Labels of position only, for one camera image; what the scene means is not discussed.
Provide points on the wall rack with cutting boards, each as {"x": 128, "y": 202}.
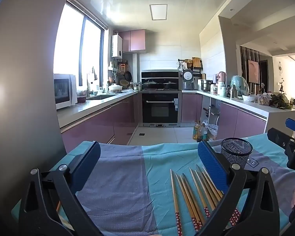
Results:
{"x": 196, "y": 62}

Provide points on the grey rice cooker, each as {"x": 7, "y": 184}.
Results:
{"x": 188, "y": 78}

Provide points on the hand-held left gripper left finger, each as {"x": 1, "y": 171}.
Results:
{"x": 86, "y": 167}

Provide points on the dark liquid plastic bottle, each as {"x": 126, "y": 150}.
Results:
{"x": 203, "y": 134}

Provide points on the black mesh utensil holder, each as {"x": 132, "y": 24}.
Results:
{"x": 236, "y": 152}

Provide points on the dark red bowl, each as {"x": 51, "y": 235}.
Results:
{"x": 81, "y": 99}

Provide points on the bunch of bamboo chopsticks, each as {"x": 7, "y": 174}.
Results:
{"x": 177, "y": 216}

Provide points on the white microwave oven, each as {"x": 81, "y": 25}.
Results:
{"x": 62, "y": 91}

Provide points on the white bowl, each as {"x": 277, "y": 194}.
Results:
{"x": 249, "y": 98}

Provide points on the clear plastic bag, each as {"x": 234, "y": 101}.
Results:
{"x": 213, "y": 130}

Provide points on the teal and grey tablecloth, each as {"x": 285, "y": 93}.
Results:
{"x": 127, "y": 189}

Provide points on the grey refrigerator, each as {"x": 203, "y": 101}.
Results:
{"x": 22, "y": 91}

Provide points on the clear plastic food container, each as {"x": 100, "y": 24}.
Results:
{"x": 263, "y": 100}

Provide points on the purple wall cabinet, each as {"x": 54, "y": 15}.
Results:
{"x": 135, "y": 40}

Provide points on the black built-in oven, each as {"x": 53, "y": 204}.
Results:
{"x": 159, "y": 110}

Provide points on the chrome sink faucet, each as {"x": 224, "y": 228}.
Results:
{"x": 89, "y": 86}

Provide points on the black lidded wok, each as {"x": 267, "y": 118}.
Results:
{"x": 150, "y": 83}
{"x": 169, "y": 84}

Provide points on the pink framed wall picture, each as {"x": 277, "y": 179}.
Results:
{"x": 253, "y": 71}

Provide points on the leafy green vegetables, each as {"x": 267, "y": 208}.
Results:
{"x": 280, "y": 102}

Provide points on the white wall water heater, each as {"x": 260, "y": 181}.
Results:
{"x": 116, "y": 46}

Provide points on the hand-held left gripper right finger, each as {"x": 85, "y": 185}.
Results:
{"x": 213, "y": 169}

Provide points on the large kitchen window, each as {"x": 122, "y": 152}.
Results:
{"x": 68, "y": 41}

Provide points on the pink electric kettle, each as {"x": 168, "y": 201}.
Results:
{"x": 221, "y": 77}

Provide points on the stainless steel pot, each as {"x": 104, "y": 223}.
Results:
{"x": 206, "y": 84}

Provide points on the stainless steel thermos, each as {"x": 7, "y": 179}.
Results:
{"x": 233, "y": 92}

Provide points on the pale green air fryer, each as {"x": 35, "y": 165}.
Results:
{"x": 238, "y": 84}

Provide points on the rectangular ceiling light panel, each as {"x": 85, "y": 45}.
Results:
{"x": 158, "y": 12}

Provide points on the hanging black frying pan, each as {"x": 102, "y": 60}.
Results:
{"x": 128, "y": 76}

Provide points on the white canister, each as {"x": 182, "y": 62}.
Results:
{"x": 221, "y": 89}

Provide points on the purple kitchen base cabinets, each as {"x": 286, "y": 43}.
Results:
{"x": 100, "y": 123}

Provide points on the white casserole pot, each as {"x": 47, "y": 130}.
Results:
{"x": 115, "y": 88}

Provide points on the small steel kettle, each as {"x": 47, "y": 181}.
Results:
{"x": 137, "y": 86}

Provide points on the yellow cooking oil bottle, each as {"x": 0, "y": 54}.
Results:
{"x": 196, "y": 131}

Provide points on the black stove hood unit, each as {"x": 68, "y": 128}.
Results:
{"x": 159, "y": 75}

